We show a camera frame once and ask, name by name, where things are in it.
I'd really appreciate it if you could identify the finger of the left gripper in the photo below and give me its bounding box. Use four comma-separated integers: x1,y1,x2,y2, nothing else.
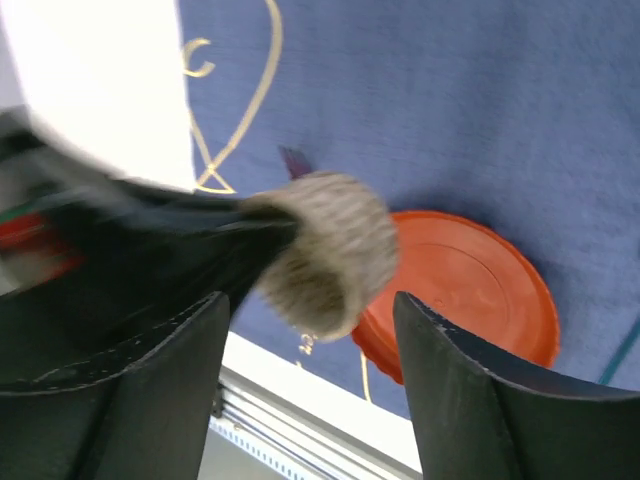
114,181,297,320

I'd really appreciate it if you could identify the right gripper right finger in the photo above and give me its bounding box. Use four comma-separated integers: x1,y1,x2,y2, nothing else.
393,292,639,480

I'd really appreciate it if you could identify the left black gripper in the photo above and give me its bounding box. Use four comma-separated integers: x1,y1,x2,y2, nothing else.
0,107,241,351

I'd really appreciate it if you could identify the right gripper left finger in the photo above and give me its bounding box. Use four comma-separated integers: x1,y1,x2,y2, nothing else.
1,292,230,480

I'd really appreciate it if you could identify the small speckled ceramic cup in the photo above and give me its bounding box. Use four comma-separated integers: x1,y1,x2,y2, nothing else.
240,172,398,342

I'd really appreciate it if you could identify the red plate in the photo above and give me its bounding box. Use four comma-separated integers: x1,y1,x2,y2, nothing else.
352,211,560,383

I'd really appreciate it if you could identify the blue metal spoon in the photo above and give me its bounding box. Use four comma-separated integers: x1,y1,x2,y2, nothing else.
598,317,640,385

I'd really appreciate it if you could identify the blue cloth placemat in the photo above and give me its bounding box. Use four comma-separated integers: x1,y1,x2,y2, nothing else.
180,1,639,390

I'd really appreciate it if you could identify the iridescent metal fork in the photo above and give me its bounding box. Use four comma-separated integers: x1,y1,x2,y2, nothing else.
278,146,313,180

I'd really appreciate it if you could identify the perforated cable duct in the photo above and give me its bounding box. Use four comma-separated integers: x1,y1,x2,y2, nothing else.
198,417,318,479

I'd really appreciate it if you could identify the aluminium mounting rail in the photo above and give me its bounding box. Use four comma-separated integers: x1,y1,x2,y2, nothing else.
212,365,422,479

